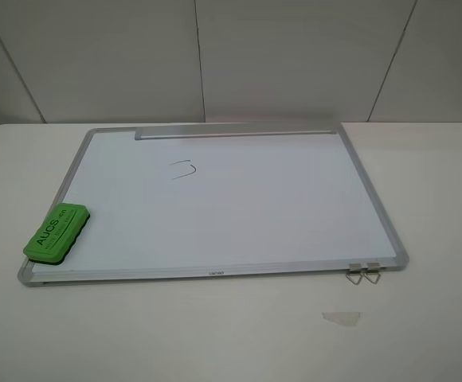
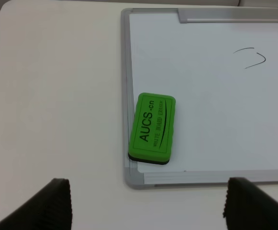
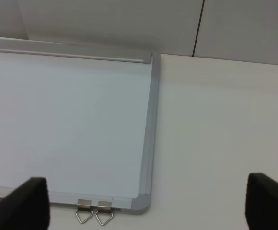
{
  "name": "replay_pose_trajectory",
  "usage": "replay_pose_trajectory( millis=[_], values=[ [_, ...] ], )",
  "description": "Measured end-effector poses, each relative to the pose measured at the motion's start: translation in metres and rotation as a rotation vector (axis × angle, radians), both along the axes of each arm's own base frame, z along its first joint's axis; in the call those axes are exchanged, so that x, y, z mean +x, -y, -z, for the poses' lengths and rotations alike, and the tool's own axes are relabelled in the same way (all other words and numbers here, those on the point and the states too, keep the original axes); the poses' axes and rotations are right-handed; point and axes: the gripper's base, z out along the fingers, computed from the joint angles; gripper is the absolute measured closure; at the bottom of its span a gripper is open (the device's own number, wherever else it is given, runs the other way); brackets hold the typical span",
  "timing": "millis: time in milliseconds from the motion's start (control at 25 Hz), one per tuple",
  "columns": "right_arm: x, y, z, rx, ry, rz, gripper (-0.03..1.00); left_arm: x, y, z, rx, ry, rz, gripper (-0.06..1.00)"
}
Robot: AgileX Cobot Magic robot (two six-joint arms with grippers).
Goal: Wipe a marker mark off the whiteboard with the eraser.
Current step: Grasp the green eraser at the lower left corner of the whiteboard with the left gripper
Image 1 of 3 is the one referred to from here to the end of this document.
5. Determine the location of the green whiteboard eraser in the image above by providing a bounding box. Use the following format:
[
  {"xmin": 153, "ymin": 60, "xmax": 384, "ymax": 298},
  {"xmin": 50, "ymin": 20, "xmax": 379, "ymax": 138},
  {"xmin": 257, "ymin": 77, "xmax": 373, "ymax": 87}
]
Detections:
[{"xmin": 23, "ymin": 203, "xmax": 90, "ymax": 265}]

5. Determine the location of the aluminium framed whiteboard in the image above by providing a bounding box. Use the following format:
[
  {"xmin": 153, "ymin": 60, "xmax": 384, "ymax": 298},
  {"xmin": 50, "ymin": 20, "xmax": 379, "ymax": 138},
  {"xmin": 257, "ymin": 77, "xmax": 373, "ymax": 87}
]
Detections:
[{"xmin": 18, "ymin": 121, "xmax": 409, "ymax": 286}]

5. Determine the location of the handwritten marker stroke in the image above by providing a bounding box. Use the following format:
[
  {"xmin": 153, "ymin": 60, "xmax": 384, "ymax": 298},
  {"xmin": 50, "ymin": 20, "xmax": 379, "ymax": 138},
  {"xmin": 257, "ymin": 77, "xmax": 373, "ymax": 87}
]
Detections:
[{"xmin": 168, "ymin": 159, "xmax": 197, "ymax": 180}]

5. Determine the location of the grey marker tray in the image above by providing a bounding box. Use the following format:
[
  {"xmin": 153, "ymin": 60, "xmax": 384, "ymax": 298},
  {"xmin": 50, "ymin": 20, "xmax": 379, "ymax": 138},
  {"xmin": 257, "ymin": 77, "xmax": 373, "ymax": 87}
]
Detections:
[{"xmin": 135, "ymin": 122, "xmax": 337, "ymax": 141}]

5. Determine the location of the left metal hanging clip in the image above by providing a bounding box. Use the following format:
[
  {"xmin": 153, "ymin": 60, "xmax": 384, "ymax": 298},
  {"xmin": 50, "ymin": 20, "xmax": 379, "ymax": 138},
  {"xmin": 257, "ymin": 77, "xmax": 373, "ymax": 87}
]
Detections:
[{"xmin": 346, "ymin": 263, "xmax": 364, "ymax": 286}]

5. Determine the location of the metal hanging clip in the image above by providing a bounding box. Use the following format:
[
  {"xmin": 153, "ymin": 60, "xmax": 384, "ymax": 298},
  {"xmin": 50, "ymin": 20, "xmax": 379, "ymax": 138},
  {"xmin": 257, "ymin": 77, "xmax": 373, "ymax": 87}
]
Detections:
[
  {"xmin": 363, "ymin": 262, "xmax": 385, "ymax": 285},
  {"xmin": 346, "ymin": 263, "xmax": 364, "ymax": 286}
]

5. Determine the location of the right metal hanging clip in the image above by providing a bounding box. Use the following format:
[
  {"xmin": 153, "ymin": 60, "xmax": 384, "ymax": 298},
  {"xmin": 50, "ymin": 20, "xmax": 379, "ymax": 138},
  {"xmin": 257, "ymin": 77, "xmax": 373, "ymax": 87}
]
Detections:
[{"xmin": 363, "ymin": 262, "xmax": 385, "ymax": 285}]

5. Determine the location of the clear tape piece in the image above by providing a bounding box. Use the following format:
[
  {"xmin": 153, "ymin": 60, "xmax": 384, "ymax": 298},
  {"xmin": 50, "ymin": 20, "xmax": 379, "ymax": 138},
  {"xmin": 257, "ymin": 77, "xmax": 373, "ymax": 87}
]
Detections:
[{"xmin": 322, "ymin": 312, "xmax": 362, "ymax": 327}]

